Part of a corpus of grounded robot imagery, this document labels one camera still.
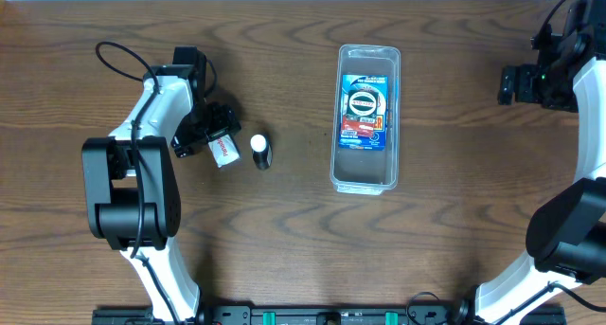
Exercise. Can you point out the red medicine box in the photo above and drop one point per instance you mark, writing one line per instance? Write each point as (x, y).
(363, 127)

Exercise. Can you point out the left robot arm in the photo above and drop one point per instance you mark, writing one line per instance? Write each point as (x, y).
(131, 192)

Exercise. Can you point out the dark green round-label box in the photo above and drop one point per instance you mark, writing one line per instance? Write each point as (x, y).
(362, 103)

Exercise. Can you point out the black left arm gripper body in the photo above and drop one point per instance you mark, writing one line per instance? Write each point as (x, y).
(214, 127)

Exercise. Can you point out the white Panadol box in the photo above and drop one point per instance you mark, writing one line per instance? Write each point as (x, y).
(224, 150)

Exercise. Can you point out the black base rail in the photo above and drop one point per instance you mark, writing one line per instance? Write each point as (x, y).
(244, 315)

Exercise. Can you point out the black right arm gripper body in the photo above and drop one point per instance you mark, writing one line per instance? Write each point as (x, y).
(509, 85)

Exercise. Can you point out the blue Kool Fever box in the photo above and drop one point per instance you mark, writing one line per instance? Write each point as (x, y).
(373, 83)

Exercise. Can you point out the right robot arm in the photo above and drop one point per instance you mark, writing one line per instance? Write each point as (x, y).
(565, 238)

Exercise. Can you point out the clear plastic container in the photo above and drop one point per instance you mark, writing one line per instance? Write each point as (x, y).
(363, 171)

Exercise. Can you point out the dark bottle with white cap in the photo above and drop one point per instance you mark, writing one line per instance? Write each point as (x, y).
(261, 151)

